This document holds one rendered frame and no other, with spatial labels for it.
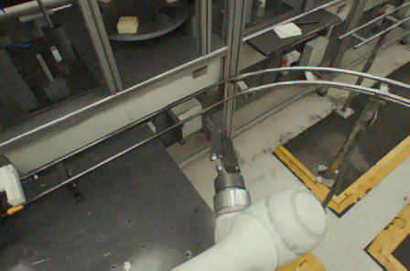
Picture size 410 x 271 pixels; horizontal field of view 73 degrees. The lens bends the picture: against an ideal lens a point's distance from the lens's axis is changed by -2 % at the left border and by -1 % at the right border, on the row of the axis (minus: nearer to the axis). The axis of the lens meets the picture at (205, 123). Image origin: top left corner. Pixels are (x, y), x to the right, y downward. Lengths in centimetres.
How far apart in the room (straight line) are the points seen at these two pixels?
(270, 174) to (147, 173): 103
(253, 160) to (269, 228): 153
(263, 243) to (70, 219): 82
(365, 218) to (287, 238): 157
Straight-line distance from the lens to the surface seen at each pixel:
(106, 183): 117
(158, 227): 105
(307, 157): 209
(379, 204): 211
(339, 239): 190
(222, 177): 68
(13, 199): 102
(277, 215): 47
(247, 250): 47
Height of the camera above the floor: 165
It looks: 50 degrees down
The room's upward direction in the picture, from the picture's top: straight up
